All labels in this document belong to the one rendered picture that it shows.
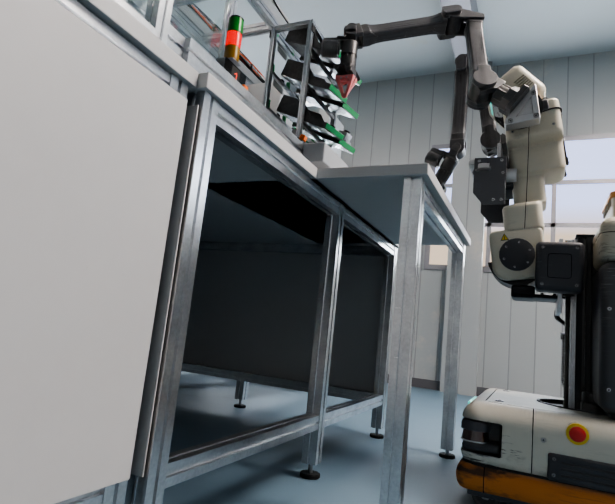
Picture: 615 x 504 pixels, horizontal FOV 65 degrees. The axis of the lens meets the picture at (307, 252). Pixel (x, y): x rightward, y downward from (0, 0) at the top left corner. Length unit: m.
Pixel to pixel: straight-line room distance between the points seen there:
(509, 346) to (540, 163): 2.96
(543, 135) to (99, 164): 1.37
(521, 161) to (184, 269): 1.24
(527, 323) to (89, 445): 4.09
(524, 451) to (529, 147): 0.94
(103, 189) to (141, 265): 0.13
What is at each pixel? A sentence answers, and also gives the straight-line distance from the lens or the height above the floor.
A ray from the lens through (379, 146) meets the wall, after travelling 5.17.
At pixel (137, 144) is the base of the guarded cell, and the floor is 0.68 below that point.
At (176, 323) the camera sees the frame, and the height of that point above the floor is 0.41.
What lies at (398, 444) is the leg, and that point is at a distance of 1.21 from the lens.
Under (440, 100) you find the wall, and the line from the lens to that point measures 5.21.
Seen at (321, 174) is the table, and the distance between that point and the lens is 1.32.
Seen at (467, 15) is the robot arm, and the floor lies 1.58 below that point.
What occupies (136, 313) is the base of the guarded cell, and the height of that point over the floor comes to 0.42.
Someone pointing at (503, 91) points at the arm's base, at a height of 1.21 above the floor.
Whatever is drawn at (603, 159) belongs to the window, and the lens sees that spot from 4.85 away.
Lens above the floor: 0.43
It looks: 9 degrees up
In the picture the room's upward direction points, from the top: 6 degrees clockwise
